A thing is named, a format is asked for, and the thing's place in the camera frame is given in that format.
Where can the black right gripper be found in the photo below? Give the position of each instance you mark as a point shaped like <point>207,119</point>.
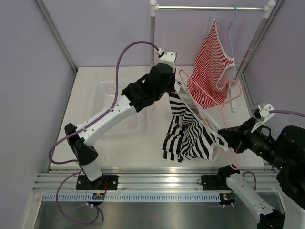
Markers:
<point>238,136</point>

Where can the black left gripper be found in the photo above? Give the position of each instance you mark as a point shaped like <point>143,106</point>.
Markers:
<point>170,87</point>

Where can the black white striped tank top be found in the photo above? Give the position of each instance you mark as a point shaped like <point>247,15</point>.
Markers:
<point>188,137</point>

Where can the pink wire hanger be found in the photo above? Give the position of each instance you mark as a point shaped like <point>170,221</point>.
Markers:
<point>223,115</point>

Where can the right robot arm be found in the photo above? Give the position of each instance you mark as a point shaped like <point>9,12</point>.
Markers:
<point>287,154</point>

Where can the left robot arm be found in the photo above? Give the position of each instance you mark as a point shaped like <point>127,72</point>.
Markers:
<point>134,98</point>

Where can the red white striped tank top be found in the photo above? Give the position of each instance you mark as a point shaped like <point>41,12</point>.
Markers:
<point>213,69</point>

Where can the white metal clothes rack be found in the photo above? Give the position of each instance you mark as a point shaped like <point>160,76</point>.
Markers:
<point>268,12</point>

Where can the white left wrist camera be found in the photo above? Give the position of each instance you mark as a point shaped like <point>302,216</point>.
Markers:
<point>167,57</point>

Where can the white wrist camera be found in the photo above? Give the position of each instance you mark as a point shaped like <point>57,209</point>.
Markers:
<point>262,114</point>
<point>167,57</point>

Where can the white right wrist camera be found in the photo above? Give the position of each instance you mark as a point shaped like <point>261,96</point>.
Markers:
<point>262,114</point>

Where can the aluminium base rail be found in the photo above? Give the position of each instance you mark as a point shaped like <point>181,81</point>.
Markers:
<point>153,179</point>

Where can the blue wire hanger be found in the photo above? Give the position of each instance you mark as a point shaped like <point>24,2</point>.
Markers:
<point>228,28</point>

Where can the left aluminium frame post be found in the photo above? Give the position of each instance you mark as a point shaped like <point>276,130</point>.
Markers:
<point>49,21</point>

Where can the white slotted cable duct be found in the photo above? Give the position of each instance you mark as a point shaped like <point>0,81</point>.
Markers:
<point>134,197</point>

